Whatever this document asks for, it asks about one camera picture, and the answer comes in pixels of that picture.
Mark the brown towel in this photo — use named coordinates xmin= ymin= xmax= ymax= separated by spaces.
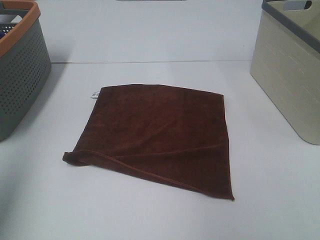
xmin=62 ymin=84 xmax=234 ymax=200

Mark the beige bin grey rim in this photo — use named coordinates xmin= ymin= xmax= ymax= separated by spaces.
xmin=250 ymin=0 xmax=320 ymax=145

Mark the grey perforated basket orange rim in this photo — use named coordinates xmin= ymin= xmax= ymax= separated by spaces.
xmin=0 ymin=0 xmax=52 ymax=141

